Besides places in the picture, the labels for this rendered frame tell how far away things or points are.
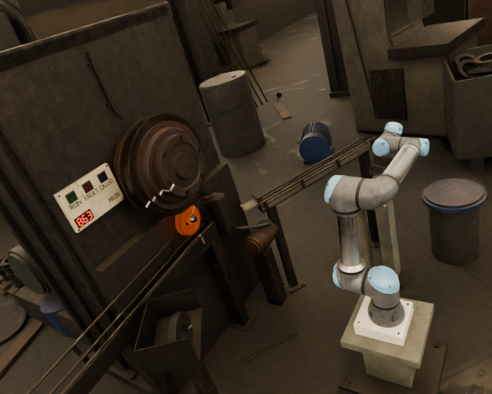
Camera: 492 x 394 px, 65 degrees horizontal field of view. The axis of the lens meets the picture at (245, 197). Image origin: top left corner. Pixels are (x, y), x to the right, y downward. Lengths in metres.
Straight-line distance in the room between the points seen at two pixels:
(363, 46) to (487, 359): 2.91
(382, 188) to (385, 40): 2.66
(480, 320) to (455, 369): 0.32
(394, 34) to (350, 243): 2.72
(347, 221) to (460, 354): 0.92
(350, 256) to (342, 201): 0.27
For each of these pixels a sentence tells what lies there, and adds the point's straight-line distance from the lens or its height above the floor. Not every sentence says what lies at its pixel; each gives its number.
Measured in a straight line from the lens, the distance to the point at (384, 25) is 3.95.
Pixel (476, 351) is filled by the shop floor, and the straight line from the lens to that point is 2.19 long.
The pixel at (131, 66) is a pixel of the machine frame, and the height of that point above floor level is 1.55.
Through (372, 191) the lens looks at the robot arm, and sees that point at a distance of 1.44.
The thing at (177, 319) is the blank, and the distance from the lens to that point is 1.51.
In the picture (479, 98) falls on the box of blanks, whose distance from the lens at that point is 3.26.
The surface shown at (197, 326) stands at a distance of 1.67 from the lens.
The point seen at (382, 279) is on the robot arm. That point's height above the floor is 0.58.
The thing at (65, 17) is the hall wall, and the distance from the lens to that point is 8.98.
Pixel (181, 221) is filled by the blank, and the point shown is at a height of 0.83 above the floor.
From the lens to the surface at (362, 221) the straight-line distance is 2.24.
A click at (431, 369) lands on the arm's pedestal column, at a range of 2.09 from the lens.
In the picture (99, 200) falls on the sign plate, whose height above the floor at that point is 1.12.
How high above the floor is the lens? 1.72
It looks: 28 degrees down
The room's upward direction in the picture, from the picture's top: 18 degrees counter-clockwise
